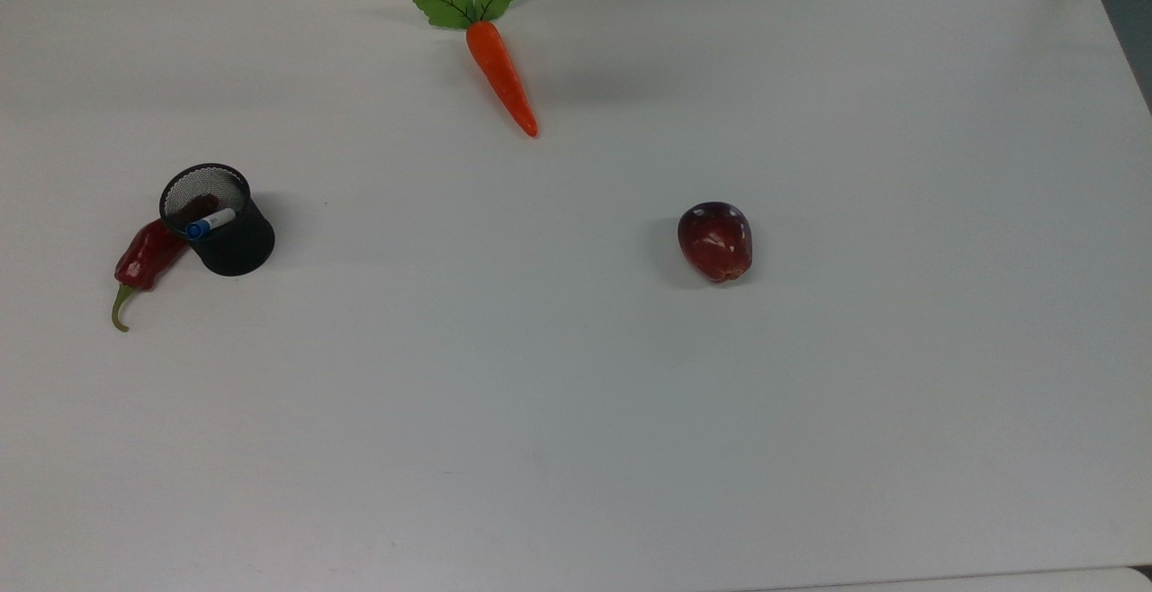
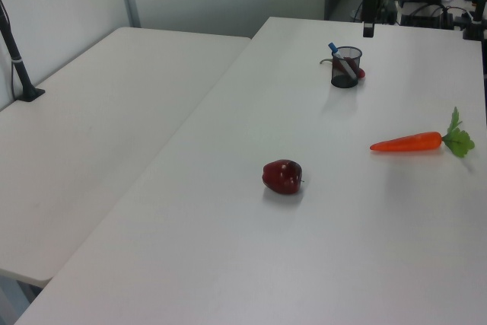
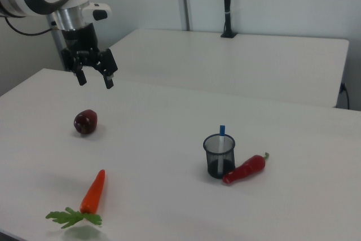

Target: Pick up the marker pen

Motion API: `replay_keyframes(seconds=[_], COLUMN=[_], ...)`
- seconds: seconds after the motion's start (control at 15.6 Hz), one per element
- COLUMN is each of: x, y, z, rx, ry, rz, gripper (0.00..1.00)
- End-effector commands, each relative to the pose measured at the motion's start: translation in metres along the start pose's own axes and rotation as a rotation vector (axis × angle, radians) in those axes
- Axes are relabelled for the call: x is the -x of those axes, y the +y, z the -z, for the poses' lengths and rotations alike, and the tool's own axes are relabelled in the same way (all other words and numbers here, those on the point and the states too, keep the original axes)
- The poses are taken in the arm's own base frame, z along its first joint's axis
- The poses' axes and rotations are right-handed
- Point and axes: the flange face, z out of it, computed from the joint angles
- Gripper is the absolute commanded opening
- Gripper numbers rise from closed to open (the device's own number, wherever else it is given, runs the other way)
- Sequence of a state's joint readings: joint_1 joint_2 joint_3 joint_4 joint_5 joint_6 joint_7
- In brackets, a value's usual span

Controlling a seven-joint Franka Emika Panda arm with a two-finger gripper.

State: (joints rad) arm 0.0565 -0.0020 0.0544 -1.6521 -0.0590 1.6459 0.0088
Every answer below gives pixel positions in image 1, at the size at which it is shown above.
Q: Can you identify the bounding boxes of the red chili pepper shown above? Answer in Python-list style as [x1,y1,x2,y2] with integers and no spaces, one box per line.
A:
[111,217,190,334]

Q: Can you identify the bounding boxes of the black mesh pen cup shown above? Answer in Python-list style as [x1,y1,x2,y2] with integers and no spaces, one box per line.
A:
[159,163,276,278]

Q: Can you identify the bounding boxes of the white marker pen blue cap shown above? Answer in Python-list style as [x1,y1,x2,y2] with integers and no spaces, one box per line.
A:
[185,208,238,240]

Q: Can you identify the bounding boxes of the orange toy carrot green leaves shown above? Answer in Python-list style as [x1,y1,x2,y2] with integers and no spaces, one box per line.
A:
[409,0,540,139]

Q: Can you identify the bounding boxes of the dark red apple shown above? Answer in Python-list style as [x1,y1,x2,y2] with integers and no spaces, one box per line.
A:
[677,202,754,284]

